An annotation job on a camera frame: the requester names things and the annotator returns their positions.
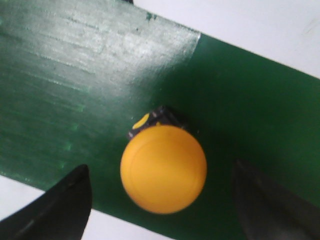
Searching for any yellow mushroom push button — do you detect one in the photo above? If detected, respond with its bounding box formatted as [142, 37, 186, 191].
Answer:
[120, 105, 207, 215]

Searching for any green conveyor belt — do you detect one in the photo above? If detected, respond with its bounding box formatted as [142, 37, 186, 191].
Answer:
[0, 0, 320, 240]

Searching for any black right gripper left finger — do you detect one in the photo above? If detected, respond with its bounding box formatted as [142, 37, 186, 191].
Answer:
[0, 164, 92, 240]

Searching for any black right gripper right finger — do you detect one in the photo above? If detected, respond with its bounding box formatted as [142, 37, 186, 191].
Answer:
[232, 159, 320, 240]

